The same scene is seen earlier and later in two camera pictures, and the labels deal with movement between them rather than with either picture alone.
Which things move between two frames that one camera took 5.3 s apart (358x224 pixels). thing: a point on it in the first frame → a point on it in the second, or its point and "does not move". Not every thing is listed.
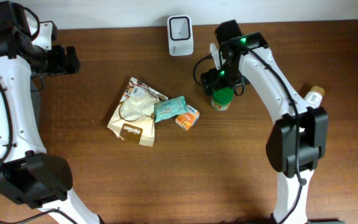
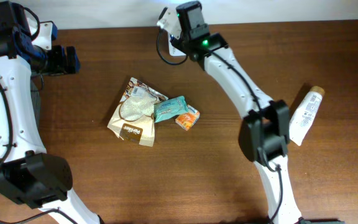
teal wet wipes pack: (166, 108) does not move
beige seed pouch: (133, 119) does not move
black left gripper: (58, 53) does not move
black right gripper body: (227, 75) → (185, 41)
